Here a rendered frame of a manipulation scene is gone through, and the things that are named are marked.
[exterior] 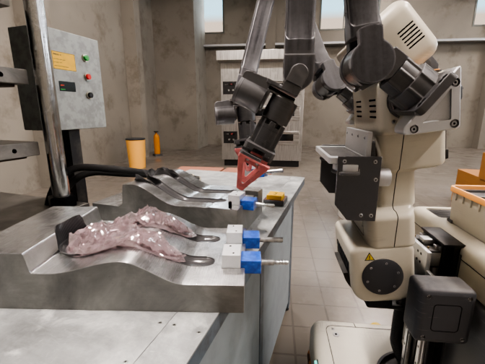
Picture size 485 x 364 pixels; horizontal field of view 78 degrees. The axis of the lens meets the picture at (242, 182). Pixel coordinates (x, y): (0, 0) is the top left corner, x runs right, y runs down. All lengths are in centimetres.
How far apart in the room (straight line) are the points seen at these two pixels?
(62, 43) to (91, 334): 121
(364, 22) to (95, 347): 70
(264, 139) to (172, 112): 891
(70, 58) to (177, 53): 807
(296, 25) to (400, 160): 42
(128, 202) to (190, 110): 840
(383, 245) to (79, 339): 69
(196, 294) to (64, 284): 23
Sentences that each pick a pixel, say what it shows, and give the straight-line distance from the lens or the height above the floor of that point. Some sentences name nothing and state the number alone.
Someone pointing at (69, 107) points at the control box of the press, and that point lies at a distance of 151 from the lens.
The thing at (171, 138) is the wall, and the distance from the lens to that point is 954.
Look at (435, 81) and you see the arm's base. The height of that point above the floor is 120.
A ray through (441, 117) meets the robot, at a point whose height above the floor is 114.
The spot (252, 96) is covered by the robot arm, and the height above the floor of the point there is 118.
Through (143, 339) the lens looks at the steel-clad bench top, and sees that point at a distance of 55.
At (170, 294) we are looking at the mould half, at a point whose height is 84.
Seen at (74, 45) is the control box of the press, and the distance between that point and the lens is 158.
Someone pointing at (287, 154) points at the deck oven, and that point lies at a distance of 631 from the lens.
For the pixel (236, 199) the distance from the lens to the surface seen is 84.
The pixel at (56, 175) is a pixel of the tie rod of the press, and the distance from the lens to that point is 131.
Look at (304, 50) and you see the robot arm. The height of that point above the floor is 126.
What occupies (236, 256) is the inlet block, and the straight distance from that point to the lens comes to 58.
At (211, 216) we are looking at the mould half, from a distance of 84.
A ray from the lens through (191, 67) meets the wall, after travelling 937.
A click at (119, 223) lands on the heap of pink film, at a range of 74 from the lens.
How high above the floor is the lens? 115
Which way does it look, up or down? 13 degrees down
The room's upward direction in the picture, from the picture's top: straight up
